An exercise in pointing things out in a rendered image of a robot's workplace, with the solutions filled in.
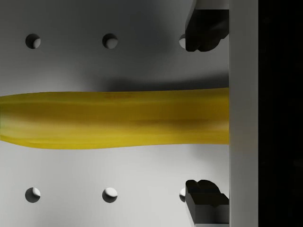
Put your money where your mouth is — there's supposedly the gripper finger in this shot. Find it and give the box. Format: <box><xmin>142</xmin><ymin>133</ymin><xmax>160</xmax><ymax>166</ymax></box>
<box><xmin>185</xmin><ymin>179</ymin><xmax>230</xmax><ymax>224</ymax></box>
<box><xmin>185</xmin><ymin>9</ymin><xmax>230</xmax><ymax>52</ymax></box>

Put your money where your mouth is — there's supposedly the banana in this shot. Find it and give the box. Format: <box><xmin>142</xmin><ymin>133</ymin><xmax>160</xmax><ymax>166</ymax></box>
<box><xmin>0</xmin><ymin>87</ymin><xmax>230</xmax><ymax>150</ymax></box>

